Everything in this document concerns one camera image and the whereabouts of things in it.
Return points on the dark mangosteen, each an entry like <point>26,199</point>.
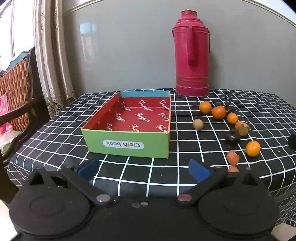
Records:
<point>228,109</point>
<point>232,137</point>

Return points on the beige curtain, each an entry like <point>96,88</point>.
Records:
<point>49,42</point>

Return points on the dark mangosteen near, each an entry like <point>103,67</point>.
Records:
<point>232,137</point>

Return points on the black object at edge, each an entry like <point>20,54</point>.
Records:
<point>292,142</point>

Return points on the tan round longan fruit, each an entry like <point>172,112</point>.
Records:
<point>198,124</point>

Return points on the dark wooden chair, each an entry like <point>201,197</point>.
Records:
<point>27,111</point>

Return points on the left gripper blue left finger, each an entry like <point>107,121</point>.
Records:
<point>88,170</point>

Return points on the colourful cardboard box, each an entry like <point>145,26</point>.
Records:
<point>131,123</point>

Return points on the orange tangerine small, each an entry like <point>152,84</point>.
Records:
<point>232,118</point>

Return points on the orange carrot piece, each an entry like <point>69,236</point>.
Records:
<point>232,158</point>

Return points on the red thermos flask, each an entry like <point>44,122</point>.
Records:
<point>192,52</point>

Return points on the pink plastic bag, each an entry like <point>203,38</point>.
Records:
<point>7,127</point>

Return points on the black white checked tablecloth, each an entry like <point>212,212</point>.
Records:
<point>271,121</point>

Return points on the dark mangosteen far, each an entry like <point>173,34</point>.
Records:
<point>228,109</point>

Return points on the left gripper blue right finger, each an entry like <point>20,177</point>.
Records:
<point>198,171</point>

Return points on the brown cut fruit piece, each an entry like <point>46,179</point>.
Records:
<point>242,128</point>

